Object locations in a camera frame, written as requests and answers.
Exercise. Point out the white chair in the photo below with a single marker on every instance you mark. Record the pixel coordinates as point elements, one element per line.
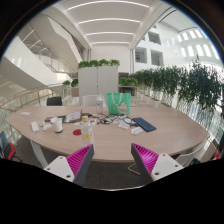
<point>88,100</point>

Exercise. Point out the red and black chair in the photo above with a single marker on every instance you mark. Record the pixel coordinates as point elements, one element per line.
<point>10,151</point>

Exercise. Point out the red and black phone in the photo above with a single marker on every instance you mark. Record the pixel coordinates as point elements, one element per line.
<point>47,119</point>

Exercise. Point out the colourful printed card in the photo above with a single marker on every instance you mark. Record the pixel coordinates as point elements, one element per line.
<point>76,123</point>

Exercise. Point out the ceiling light strips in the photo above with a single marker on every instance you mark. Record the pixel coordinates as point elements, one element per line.
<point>110,20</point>

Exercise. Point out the clear lemon drink bottle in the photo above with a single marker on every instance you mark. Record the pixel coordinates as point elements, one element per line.
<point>87,132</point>

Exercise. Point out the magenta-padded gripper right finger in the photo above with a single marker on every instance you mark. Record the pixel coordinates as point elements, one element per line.
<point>163,165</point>

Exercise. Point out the flat round red coaster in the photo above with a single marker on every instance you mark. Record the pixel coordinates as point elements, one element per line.
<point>76,132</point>

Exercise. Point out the small potted green plants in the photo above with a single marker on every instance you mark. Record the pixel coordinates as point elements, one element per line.
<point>74,82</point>

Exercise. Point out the clear shaker bottle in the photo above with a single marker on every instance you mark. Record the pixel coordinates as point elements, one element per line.
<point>99,104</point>

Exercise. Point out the white mug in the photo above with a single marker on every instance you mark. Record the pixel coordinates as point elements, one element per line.
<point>58,125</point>

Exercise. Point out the small white plastic packet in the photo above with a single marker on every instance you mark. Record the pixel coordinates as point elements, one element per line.
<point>124,125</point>
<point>136,130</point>

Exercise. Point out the dark blue notebook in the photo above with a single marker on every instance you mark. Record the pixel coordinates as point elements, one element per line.
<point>144,124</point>

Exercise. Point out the green tote bag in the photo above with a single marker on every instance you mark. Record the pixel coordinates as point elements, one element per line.
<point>116,103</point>

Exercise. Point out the white cabinet with plants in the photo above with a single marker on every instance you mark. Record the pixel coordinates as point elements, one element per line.
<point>98,81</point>

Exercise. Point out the white power strip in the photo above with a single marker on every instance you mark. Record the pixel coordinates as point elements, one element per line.
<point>34,126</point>

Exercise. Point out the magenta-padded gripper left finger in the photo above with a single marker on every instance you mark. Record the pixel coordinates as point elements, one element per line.
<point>63,166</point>

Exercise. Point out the black office chair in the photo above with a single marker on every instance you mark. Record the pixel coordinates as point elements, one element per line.
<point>54,101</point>

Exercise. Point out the row of green plants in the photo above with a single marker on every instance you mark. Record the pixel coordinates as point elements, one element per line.
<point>200,83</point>

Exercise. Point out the printed booklet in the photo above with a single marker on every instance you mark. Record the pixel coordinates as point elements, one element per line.
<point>73,116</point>

